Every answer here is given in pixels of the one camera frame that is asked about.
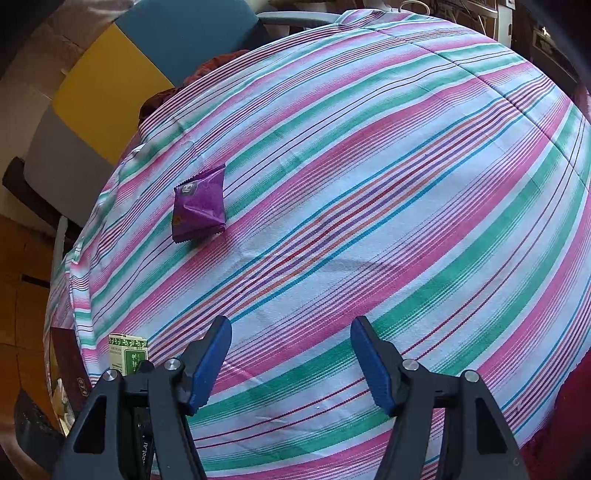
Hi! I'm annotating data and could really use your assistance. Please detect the striped tablecloth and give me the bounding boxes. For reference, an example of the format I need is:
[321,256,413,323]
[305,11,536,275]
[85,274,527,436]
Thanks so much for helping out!
[44,9,591,480]

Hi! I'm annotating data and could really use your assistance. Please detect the purple snack packet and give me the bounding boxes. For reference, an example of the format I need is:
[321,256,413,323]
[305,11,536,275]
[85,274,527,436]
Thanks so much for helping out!
[172,164,227,244]

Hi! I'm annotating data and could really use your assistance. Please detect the dark cabinet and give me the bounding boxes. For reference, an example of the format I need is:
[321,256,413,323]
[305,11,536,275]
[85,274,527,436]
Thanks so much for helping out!
[517,0,591,93]

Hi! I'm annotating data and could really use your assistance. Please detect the green patterned small box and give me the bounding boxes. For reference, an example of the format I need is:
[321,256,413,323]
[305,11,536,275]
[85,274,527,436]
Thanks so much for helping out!
[108,333,149,377]

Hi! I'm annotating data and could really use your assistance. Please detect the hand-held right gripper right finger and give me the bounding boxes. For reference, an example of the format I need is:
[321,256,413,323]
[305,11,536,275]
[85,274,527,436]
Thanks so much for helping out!
[350,316,527,480]

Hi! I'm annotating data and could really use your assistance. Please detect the red garment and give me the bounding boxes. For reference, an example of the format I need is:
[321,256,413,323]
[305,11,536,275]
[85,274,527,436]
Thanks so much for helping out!
[519,351,591,480]

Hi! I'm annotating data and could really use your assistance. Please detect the black rolled mat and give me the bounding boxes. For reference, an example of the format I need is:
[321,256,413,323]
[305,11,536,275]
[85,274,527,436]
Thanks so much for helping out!
[2,157,81,241]

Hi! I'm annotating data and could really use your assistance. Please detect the dark red cloth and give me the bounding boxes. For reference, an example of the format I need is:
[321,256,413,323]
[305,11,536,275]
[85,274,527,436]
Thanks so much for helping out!
[140,54,241,121]

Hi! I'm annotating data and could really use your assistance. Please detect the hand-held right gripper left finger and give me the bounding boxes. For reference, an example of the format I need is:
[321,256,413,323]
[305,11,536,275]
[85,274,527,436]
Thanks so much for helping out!
[53,316,233,480]

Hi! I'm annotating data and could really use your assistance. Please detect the grey sofa armrest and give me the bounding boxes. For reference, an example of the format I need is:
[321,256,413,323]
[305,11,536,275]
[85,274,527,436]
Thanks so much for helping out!
[256,11,345,26]

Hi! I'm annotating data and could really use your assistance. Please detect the grey yellow blue sofa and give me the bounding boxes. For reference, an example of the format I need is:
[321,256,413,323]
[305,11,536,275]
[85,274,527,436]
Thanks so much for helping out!
[23,0,273,217]

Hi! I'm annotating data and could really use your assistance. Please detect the black mesh object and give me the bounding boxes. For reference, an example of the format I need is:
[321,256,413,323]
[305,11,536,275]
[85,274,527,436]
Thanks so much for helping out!
[14,388,65,460]

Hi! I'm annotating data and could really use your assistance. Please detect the wooden wardrobe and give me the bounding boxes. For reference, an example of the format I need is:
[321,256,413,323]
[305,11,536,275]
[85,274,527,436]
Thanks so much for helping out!
[0,215,58,398]

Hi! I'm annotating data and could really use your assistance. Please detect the dark red box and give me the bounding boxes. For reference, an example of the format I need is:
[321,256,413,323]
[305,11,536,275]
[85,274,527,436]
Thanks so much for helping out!
[48,325,95,418]

